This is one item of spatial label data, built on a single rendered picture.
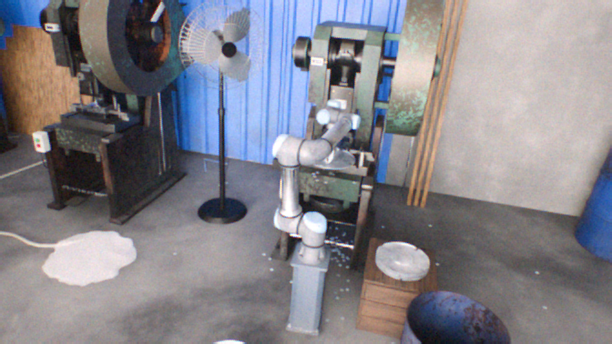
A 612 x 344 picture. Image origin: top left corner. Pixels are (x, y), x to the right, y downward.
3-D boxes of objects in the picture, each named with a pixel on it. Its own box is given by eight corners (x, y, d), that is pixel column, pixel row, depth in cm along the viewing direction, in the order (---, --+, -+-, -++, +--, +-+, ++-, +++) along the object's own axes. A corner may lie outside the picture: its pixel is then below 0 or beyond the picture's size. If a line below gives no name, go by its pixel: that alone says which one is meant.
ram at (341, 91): (348, 135, 253) (353, 87, 240) (323, 131, 256) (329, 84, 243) (351, 126, 268) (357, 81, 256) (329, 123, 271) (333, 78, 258)
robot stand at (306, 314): (319, 336, 223) (327, 269, 204) (285, 329, 225) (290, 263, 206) (323, 311, 240) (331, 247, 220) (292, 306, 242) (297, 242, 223)
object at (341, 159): (297, 160, 241) (298, 159, 240) (320, 144, 263) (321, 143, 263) (342, 174, 229) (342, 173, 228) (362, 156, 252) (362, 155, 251)
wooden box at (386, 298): (424, 345, 223) (438, 295, 208) (355, 328, 230) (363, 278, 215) (423, 295, 258) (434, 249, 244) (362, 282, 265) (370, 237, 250)
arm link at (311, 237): (319, 249, 202) (321, 226, 196) (294, 240, 207) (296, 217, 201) (329, 237, 212) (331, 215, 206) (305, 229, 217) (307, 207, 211)
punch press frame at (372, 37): (352, 248, 271) (385, 35, 214) (290, 237, 278) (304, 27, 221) (365, 195, 341) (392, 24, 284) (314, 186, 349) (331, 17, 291)
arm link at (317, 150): (321, 152, 174) (362, 109, 211) (299, 146, 179) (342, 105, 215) (321, 175, 181) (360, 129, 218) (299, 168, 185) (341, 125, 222)
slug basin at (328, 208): (351, 221, 272) (352, 208, 268) (300, 212, 278) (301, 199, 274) (356, 198, 303) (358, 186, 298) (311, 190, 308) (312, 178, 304)
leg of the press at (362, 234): (365, 278, 270) (387, 151, 231) (348, 275, 272) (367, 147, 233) (376, 210, 351) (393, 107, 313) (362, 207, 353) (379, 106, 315)
